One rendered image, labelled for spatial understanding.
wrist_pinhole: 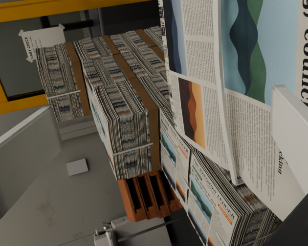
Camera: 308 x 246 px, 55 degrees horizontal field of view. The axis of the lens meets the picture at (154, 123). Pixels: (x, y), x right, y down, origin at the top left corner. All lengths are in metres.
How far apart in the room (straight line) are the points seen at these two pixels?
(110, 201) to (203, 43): 7.12
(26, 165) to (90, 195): 7.24
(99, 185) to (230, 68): 7.14
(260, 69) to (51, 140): 0.18
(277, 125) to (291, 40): 0.09
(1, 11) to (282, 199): 2.03
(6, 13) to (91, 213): 5.85
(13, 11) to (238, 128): 1.94
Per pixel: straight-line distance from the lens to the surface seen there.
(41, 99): 2.42
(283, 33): 0.25
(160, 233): 5.45
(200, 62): 0.37
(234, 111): 0.33
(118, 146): 1.32
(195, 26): 0.37
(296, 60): 0.24
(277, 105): 0.16
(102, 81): 1.49
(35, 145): 0.17
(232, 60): 0.31
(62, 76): 1.78
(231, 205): 0.92
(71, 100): 1.83
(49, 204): 7.46
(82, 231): 7.44
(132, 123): 1.26
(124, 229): 5.34
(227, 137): 0.33
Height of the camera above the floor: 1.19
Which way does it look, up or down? 15 degrees down
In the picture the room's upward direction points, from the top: 105 degrees counter-clockwise
